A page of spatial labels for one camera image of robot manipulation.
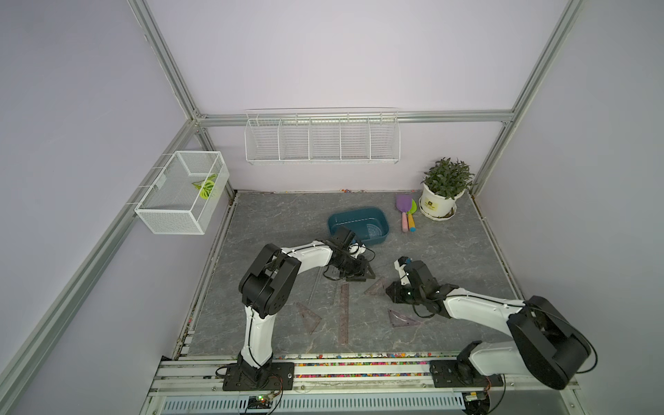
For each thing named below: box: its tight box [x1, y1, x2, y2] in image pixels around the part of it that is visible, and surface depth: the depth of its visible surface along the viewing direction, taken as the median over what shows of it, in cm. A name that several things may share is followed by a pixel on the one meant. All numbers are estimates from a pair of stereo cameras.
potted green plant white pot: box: [418, 157, 478, 222], surface depth 103 cm
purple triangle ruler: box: [387, 308, 424, 327], surface depth 86 cm
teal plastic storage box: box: [327, 206, 390, 245], surface depth 111 cm
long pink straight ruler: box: [339, 282, 349, 346], surface depth 87 cm
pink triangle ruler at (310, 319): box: [295, 301, 323, 335], surface depth 86 cm
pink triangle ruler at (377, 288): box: [363, 275, 386, 296], surface depth 93 cm
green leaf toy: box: [191, 173, 218, 200], surface depth 83 cm
